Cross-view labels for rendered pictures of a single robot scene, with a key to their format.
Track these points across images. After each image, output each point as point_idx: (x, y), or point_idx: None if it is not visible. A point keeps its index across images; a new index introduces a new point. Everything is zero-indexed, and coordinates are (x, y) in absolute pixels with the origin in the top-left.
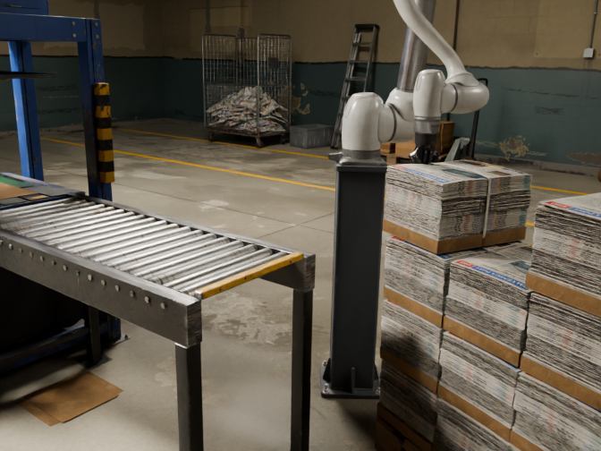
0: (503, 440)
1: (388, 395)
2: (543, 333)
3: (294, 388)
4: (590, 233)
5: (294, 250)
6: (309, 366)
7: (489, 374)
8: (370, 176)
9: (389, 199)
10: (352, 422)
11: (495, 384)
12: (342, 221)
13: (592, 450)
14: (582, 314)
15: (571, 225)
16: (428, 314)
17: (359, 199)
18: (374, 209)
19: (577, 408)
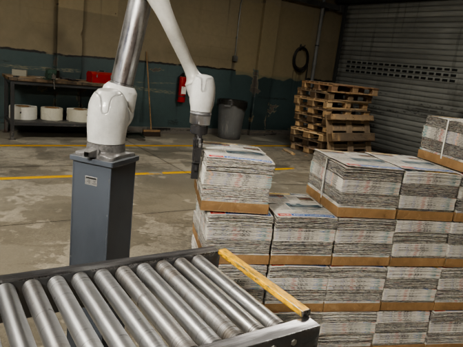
0: (317, 312)
1: None
2: (345, 238)
3: None
4: (376, 176)
5: (196, 249)
6: None
7: (310, 277)
8: (128, 166)
9: (207, 183)
10: None
11: (314, 281)
12: (111, 215)
13: (375, 287)
14: (370, 220)
15: (366, 175)
16: (255, 259)
17: (121, 189)
18: (129, 195)
19: (367, 270)
